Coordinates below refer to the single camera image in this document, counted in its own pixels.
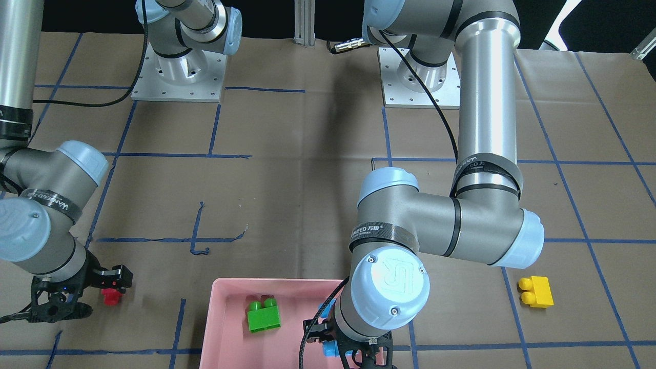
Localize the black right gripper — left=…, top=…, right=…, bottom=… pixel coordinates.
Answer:
left=30, top=251, right=133, bottom=323

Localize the black braided cable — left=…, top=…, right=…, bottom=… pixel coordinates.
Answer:
left=298, top=31, right=459, bottom=369

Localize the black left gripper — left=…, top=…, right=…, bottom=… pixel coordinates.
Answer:
left=303, top=319, right=396, bottom=368

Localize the yellow toy block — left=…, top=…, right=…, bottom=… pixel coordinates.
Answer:
left=518, top=276, right=555, bottom=309

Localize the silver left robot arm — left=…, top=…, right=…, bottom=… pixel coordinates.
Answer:
left=298, top=1, right=544, bottom=368

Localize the green toy block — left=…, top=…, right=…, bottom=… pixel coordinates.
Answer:
left=247, top=296, right=281, bottom=333

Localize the pink plastic box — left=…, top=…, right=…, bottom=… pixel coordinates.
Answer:
left=199, top=278, right=354, bottom=369

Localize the red toy block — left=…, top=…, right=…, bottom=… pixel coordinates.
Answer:
left=101, top=288, right=123, bottom=306

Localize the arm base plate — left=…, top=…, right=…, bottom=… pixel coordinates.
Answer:
left=131, top=45, right=228, bottom=103
left=378, top=47, right=461, bottom=110

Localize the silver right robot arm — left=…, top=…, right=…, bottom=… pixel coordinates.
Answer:
left=2, top=1, right=243, bottom=324

